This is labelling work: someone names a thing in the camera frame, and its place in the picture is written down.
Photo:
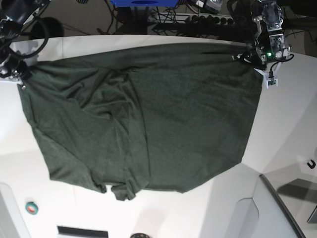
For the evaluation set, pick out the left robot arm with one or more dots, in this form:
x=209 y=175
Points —
x=269 y=48

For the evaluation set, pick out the small black round object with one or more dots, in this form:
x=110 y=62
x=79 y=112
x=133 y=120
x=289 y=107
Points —
x=140 y=235

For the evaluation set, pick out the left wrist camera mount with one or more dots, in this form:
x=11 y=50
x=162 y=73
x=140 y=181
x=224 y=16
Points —
x=267 y=82

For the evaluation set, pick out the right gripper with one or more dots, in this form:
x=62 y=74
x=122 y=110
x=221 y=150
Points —
x=14 y=71

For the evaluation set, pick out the black U-shaped hook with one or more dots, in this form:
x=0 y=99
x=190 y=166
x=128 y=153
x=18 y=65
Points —
x=311 y=164

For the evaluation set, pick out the green red tape roll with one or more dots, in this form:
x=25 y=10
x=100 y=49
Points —
x=31 y=208

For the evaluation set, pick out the blue plastic bin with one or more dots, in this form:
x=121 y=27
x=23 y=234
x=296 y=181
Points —
x=145 y=3

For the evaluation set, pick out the dark green t-shirt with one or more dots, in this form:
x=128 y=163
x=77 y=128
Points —
x=165 y=117

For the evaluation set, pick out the grey power strip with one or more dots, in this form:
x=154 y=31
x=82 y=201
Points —
x=168 y=17

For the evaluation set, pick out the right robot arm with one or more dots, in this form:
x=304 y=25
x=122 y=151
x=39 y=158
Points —
x=14 y=14

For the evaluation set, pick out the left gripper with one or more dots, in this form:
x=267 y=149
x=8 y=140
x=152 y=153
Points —
x=260 y=61

